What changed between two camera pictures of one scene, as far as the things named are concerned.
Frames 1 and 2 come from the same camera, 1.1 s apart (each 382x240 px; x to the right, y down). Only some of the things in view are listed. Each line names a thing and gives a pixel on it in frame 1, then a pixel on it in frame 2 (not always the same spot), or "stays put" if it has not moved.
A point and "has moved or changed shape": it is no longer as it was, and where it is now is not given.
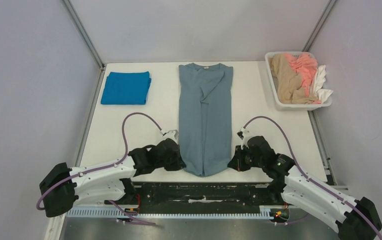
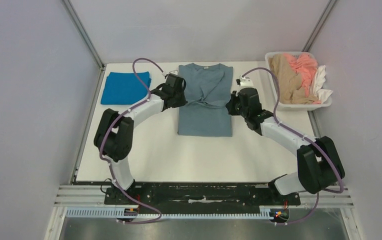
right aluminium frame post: (316, 30) stays put
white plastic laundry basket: (295, 107) stays put
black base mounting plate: (201, 195) stays put
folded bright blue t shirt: (126, 88) stays put
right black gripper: (238, 159) → (232, 106)
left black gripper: (179, 163) → (182, 102)
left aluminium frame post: (83, 31) stays put
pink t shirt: (305, 65) stays put
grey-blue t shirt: (205, 105) has moved or changed shape
